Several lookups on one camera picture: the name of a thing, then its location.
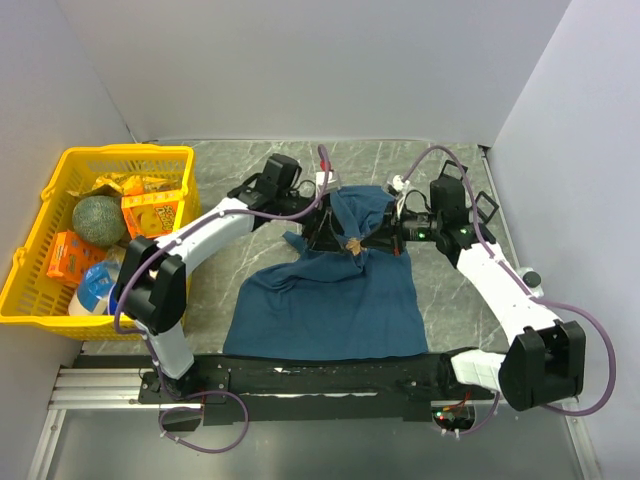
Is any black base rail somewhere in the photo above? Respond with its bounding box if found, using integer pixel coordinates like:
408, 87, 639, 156
138, 354, 494, 426

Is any blue t-shirt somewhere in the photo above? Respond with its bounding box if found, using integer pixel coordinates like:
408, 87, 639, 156
222, 184, 429, 362

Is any green melon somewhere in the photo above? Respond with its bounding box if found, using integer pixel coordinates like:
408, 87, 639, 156
72, 195, 127, 248

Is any orange snack box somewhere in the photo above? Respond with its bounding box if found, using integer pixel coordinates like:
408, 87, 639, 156
46, 230, 106, 287

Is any orange cracker box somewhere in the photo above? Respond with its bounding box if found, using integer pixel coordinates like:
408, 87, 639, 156
121, 190, 182, 238

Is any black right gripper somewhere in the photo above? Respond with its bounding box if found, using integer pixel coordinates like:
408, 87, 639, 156
361, 199, 443, 257

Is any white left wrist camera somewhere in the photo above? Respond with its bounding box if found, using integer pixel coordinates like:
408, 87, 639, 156
315, 170, 342, 196

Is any yellow snack bag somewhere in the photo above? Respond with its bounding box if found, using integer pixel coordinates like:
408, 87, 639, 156
66, 173, 180, 199

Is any yellow plastic basket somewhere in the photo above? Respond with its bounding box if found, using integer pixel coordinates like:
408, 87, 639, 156
1, 144, 201, 341

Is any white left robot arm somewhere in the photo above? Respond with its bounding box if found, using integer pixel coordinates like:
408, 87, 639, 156
114, 146, 341, 402

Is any white blue bottle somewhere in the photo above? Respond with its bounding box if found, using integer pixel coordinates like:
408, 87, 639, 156
68, 261, 120, 316

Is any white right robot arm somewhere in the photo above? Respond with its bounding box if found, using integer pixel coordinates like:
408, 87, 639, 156
361, 174, 586, 411

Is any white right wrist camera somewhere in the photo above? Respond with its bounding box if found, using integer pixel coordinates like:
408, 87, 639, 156
386, 174, 411, 197

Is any black frame near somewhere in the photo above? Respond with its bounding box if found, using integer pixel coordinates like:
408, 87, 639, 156
475, 191, 499, 224

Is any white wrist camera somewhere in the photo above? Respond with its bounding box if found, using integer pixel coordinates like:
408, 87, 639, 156
386, 174, 411, 197
315, 170, 342, 196

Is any aluminium frame rail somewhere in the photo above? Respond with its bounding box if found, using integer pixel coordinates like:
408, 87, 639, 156
29, 356, 602, 479

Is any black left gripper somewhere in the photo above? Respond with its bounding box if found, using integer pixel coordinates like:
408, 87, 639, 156
276, 188, 345, 254

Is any white webcam device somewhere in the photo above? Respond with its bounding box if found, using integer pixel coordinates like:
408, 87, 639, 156
516, 267, 544, 298

